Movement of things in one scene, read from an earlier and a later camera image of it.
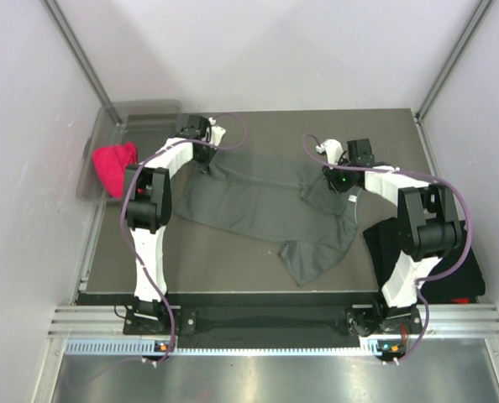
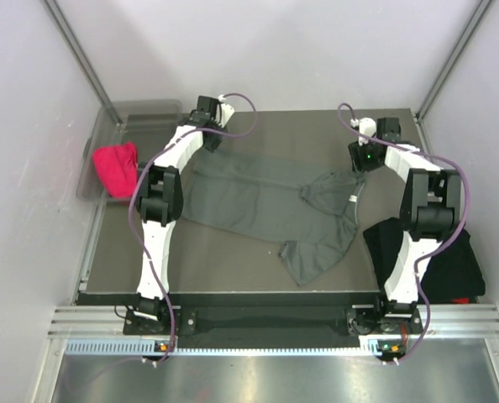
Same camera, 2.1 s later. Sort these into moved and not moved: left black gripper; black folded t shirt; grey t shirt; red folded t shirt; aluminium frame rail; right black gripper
Moved: right black gripper; left black gripper
Not moved: red folded t shirt; grey t shirt; black folded t shirt; aluminium frame rail
